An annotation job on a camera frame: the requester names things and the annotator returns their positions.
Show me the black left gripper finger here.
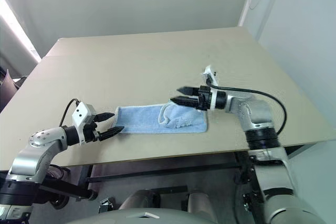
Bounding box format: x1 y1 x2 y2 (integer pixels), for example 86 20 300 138
99 126 124 141
93 112 116 123

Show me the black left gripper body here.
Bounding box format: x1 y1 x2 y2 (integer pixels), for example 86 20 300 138
82 122 102 144

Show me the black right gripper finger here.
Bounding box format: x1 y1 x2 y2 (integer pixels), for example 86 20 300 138
170 97 198 108
177 86 200 96

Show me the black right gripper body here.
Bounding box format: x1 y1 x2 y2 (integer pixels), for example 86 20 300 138
196 85 213 111

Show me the light blue towel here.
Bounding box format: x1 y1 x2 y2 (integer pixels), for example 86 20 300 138
114 101 209 135

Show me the black base bar with caster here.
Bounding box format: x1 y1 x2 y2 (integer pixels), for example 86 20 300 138
39 181 98 201

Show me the grey rounded shape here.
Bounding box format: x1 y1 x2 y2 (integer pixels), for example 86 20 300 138
118 189 160 211
187 191 212 213

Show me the small metal clip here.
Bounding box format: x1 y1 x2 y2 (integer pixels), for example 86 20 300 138
98 197 116 214

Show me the grey robot torso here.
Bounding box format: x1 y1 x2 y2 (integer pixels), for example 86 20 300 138
85 207 220 224

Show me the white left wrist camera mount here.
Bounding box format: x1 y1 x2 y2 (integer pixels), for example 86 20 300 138
71 101 95 145

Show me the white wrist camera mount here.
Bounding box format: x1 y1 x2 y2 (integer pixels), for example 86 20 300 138
71 101 95 145
202 65 219 110

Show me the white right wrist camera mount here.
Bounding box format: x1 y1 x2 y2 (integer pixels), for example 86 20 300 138
202 65 219 110

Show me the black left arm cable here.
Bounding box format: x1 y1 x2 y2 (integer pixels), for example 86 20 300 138
59 99 80 127

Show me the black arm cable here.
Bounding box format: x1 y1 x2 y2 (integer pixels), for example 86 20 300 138
59 99 80 127
206 74 288 134

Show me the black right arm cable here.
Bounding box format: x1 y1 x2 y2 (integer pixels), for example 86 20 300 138
206 74 288 134

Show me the black metal table frame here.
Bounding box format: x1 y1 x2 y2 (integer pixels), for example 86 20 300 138
78 144 336 192

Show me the black flat bracket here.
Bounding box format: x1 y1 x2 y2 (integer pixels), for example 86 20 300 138
156 185 188 196

